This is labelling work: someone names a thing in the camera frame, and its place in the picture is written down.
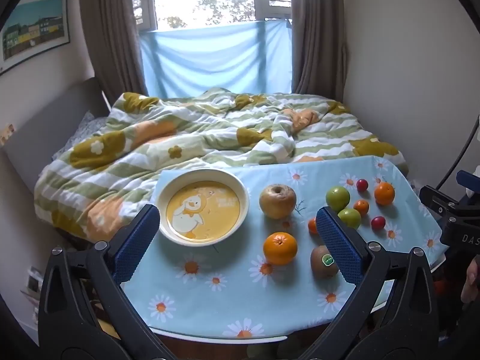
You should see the grey patterned pillow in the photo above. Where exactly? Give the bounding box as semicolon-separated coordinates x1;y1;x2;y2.
62;110;109;151

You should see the black cable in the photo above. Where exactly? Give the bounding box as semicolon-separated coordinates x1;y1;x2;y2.
435;114;480;192

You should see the brown curtain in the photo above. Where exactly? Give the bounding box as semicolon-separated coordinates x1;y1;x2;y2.
79;0;149;106
290;0;349;102

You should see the small green apple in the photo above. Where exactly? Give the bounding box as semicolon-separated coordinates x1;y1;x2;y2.
337;208;362;229

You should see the person's right hand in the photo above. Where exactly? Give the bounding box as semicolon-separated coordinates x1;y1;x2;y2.
460;255;480;302

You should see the large green apple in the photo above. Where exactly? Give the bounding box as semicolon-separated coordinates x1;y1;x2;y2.
325;186;351;214

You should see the yellow brown apple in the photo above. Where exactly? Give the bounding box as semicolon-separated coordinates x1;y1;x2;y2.
259;184;298;220

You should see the large orange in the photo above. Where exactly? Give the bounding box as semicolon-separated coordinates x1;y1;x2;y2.
262;232;299;267

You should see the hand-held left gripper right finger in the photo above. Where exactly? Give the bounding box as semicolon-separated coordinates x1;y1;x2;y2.
300;206;439;360

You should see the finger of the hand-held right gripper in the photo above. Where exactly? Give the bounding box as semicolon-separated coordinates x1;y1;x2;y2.
455;170;480;196
419;184;480;229

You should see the green striped flower blanket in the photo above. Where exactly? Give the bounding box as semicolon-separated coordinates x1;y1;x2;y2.
34;88;409;248

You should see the white table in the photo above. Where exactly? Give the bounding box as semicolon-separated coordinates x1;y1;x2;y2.
150;255;447;344

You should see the brown kiwi with green sticker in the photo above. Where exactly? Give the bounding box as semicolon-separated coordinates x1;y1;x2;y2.
310;245;340;280

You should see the light blue window cloth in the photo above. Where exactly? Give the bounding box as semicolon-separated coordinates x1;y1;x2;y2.
139;18;293;100

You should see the cream bowl with duck print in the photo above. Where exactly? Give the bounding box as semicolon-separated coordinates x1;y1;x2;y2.
155;169;250;247

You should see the blue daisy print tablecloth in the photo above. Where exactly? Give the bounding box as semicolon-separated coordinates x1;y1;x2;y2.
122;155;443;340

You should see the medium orange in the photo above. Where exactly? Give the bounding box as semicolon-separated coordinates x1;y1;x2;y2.
374;182;395;206

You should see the framed houses picture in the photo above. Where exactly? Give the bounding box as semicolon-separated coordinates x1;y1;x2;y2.
0;0;71;76

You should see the grey headboard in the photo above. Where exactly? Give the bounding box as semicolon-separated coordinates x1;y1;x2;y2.
4;77;111;196

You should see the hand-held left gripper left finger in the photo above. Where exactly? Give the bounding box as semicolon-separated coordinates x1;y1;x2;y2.
37;204;167;360

